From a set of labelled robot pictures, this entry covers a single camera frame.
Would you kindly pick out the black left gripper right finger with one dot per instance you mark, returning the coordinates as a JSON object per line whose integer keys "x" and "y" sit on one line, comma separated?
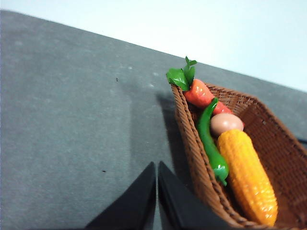
{"x": 177, "y": 206}

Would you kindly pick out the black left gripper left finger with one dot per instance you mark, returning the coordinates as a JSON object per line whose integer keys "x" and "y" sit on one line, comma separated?
{"x": 139, "y": 201}

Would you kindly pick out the brown woven wicker basket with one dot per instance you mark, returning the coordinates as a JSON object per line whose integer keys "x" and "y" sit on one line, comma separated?
{"x": 275, "y": 153}

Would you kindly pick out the green chili pepper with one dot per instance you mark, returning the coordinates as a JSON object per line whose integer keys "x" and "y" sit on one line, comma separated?
{"x": 208, "y": 141}

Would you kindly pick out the brown egg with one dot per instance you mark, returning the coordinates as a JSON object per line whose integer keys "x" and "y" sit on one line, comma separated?
{"x": 225, "y": 123}

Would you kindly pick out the orange carrot with green leaves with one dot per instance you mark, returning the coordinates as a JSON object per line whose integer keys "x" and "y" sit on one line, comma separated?
{"x": 197, "y": 92}

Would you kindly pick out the black flat tray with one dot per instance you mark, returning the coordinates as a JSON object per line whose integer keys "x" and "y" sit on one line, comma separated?
{"x": 302, "y": 140}

